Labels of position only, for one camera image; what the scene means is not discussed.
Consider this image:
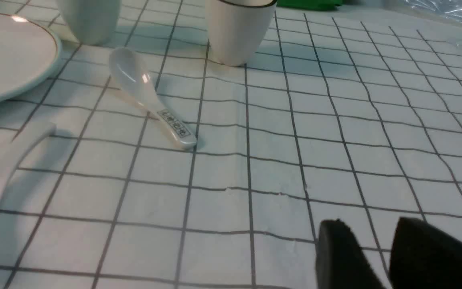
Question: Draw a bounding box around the pale green-rimmed cup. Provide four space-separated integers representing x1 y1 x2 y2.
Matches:
56 0 122 45

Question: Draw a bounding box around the pale green-rimmed plate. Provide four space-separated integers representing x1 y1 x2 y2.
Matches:
0 12 63 101

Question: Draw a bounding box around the green backdrop cloth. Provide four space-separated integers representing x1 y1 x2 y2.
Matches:
277 0 344 11

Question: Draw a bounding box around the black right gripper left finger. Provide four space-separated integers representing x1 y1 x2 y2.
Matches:
316 219 384 289

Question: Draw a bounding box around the white black-rimmed cup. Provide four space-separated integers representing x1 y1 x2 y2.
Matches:
205 0 278 67

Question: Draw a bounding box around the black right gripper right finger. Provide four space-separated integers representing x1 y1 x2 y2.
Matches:
389 217 462 289

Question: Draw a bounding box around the clear plastic wrap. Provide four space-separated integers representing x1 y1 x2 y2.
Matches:
400 0 462 24

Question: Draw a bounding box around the white spoon with label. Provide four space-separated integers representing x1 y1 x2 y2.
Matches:
108 47 197 150

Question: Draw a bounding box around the white grid tablecloth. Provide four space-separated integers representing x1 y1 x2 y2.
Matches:
0 0 462 289

